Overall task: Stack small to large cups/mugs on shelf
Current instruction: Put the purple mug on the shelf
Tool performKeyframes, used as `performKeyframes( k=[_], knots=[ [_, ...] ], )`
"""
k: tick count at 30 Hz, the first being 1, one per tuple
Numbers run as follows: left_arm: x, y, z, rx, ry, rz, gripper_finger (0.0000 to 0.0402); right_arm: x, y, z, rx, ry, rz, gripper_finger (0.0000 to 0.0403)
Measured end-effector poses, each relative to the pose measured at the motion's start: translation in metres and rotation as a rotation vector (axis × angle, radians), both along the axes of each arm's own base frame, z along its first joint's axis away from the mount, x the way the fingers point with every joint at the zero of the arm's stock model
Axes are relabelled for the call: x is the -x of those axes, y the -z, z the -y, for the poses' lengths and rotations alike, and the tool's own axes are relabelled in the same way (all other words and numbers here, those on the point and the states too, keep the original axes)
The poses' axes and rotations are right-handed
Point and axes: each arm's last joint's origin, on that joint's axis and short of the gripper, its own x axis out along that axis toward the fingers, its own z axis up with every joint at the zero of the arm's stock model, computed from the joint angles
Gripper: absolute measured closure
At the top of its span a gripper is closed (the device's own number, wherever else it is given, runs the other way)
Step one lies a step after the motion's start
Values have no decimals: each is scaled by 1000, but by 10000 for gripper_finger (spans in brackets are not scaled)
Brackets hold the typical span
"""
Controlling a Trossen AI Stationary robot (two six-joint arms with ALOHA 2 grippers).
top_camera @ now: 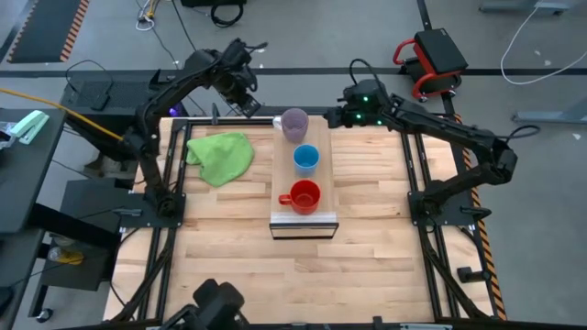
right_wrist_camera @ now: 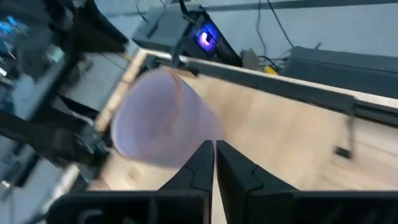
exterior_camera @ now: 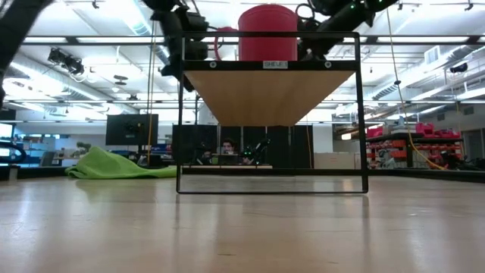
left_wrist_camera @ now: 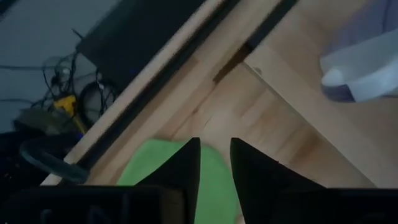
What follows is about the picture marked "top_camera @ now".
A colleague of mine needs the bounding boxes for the clear bottle with yellow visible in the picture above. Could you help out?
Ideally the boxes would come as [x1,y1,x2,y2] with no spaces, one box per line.
[48,247,85,266]

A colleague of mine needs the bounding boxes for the green cloth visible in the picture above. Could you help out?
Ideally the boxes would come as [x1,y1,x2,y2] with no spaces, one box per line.
[185,132,255,188]

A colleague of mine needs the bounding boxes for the blue cup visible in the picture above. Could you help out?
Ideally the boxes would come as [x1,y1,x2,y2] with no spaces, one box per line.
[293,144,321,178]

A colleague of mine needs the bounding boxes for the black low cart plate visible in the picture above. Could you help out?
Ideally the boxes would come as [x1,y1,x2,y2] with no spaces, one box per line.
[39,233,118,292]

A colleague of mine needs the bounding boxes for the mint green stapler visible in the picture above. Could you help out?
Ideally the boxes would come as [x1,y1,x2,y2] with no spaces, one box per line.
[9,109,50,146]

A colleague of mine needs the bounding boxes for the black computer tower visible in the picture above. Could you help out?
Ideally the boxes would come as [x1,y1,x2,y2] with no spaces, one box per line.
[61,68,189,161]

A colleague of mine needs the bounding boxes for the long black floor cable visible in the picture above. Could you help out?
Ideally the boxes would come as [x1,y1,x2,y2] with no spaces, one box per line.
[172,0,242,116]

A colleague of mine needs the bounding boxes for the grey metal stand foot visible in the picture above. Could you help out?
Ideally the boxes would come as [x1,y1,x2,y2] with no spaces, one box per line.
[479,0,587,15]
[512,98,587,126]

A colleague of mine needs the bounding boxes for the black metal frame rail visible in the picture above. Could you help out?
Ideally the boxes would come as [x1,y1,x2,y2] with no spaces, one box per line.
[254,105,339,116]

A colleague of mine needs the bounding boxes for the black clamp knob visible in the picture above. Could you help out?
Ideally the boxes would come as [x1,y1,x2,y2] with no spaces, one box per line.
[457,266,487,284]

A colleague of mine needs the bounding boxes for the purple translucent mug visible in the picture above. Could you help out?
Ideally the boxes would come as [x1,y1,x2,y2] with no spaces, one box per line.
[273,107,310,143]

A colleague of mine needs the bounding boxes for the coiled black cable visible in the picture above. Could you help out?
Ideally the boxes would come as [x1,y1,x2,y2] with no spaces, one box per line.
[210,3,245,28]

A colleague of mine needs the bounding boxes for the black orange-edged floor mat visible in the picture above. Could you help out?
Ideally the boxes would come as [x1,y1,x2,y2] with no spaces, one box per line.
[6,0,91,64]

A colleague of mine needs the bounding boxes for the black desk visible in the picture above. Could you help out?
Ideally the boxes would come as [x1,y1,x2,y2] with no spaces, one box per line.
[0,108,67,330]

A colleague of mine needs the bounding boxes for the orange black hazard strip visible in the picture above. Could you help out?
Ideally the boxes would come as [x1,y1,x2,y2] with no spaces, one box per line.
[453,114,508,321]

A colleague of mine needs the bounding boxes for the white floor cable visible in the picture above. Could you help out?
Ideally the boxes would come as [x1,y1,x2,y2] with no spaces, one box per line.
[500,6,587,86]

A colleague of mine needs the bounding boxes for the black aluminium table frame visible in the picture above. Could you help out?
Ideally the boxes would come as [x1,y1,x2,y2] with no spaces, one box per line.
[112,114,494,330]

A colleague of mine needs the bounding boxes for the red and black rolling stool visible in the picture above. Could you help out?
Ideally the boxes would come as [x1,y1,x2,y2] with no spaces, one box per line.
[393,27,470,103]

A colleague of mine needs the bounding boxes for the red mug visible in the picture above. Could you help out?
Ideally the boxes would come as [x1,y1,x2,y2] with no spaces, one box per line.
[278,179,322,215]

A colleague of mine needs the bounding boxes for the black power adapter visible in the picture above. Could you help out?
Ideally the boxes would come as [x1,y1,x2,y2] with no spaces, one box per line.
[89,82,111,112]

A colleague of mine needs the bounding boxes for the white yellow cable bundle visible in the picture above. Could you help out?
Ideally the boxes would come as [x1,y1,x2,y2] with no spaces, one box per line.
[135,0,161,32]

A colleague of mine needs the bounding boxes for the wooden shelf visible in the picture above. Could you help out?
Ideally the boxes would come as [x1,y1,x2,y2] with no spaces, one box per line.
[269,114,339,240]

